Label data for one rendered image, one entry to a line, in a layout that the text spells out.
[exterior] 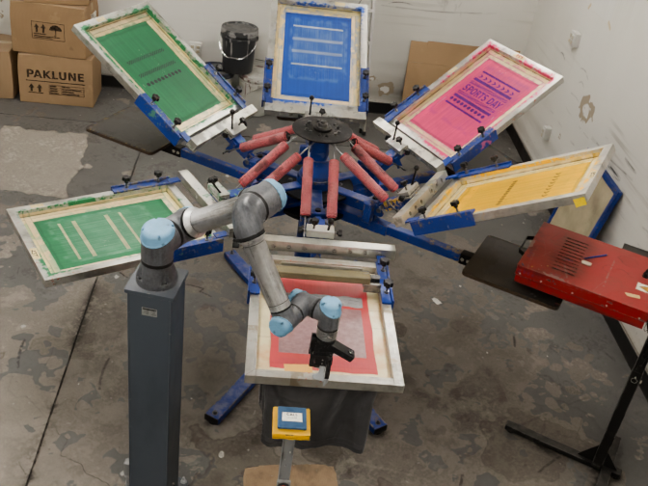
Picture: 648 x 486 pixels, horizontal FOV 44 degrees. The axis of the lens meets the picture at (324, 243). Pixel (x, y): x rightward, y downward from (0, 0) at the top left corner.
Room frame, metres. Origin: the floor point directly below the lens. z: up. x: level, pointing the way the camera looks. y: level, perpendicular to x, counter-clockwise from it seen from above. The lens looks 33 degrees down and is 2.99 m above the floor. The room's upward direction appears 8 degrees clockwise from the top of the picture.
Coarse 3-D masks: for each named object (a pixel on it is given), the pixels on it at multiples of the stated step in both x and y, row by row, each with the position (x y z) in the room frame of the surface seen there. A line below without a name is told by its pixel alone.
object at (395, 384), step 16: (272, 256) 2.95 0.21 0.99; (288, 256) 2.96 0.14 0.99; (256, 304) 2.60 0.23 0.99; (384, 304) 2.72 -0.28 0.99; (256, 320) 2.49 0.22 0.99; (384, 320) 2.62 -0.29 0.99; (256, 336) 2.40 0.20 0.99; (400, 368) 2.33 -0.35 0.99; (272, 384) 2.19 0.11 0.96; (288, 384) 2.19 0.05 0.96; (304, 384) 2.20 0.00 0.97; (320, 384) 2.21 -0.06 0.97; (336, 384) 2.21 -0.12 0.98; (352, 384) 2.22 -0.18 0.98; (368, 384) 2.23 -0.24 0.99; (384, 384) 2.23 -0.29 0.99; (400, 384) 2.25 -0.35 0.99
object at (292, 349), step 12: (288, 288) 2.78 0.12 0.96; (300, 288) 2.79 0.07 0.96; (312, 288) 2.80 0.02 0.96; (300, 324) 2.55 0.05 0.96; (312, 324) 2.56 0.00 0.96; (276, 336) 2.46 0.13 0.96; (288, 336) 2.47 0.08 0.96; (300, 336) 2.48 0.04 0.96; (276, 348) 2.38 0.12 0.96; (288, 348) 2.39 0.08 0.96; (300, 348) 2.40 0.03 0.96; (276, 360) 2.32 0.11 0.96; (288, 360) 2.33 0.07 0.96; (300, 360) 2.34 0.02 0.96
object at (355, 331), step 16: (320, 288) 2.81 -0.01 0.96; (336, 288) 2.83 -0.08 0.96; (352, 288) 2.84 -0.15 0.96; (352, 320) 2.62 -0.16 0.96; (368, 320) 2.64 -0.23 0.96; (352, 336) 2.53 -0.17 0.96; (368, 336) 2.54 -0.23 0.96; (368, 352) 2.44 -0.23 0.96; (336, 368) 2.32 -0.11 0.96; (352, 368) 2.33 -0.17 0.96; (368, 368) 2.35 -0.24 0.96
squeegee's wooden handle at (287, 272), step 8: (280, 264) 2.81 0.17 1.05; (280, 272) 2.74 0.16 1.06; (288, 272) 2.75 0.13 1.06; (296, 272) 2.75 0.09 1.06; (304, 272) 2.76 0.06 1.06; (312, 272) 2.77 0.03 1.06; (320, 272) 2.78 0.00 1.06; (328, 272) 2.79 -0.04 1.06; (336, 272) 2.80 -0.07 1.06; (344, 272) 2.81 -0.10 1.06; (352, 272) 2.82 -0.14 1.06; (360, 272) 2.83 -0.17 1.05; (368, 272) 2.84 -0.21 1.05; (312, 280) 2.75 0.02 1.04; (320, 280) 2.75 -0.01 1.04; (328, 280) 2.76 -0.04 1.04; (336, 280) 2.76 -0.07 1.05; (344, 280) 2.77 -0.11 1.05; (352, 280) 2.77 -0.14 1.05; (360, 280) 2.78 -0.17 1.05; (368, 280) 2.78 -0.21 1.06
